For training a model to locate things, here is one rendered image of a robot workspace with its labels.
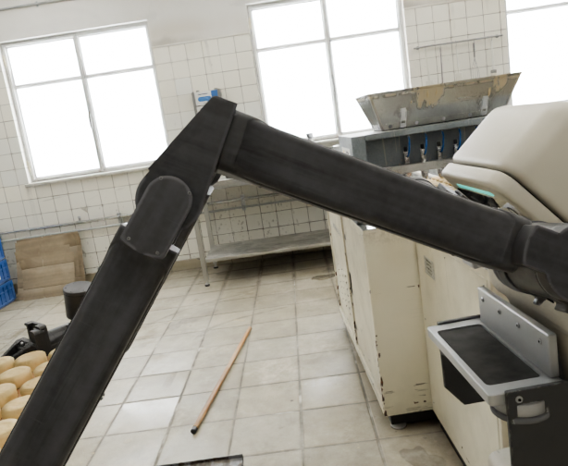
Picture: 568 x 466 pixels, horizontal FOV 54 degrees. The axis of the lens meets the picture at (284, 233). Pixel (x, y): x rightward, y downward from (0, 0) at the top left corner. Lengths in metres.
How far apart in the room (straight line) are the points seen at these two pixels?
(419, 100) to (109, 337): 1.74
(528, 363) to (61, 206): 5.23
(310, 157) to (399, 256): 1.61
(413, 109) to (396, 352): 0.92
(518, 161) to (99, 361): 0.52
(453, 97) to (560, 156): 1.43
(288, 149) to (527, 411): 0.47
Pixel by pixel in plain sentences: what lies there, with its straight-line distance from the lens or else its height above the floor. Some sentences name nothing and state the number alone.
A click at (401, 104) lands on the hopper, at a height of 1.27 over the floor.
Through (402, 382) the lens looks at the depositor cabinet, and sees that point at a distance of 2.28.
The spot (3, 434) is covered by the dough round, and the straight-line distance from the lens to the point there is 0.80.
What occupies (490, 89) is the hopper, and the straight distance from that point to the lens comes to 2.20.
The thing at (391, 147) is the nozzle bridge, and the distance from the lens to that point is 2.13.
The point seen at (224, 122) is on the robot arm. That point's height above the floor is 1.27.
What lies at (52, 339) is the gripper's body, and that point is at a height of 0.94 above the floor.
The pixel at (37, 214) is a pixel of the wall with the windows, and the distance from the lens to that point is 5.87.
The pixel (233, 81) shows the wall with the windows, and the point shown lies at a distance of 5.33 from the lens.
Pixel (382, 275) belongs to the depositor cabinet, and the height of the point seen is 0.66.
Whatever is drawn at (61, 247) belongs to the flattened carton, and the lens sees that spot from 5.69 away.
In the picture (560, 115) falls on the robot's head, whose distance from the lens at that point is 0.75.
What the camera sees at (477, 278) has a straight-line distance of 1.53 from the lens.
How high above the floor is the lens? 1.26
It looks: 11 degrees down
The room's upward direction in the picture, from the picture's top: 8 degrees counter-clockwise
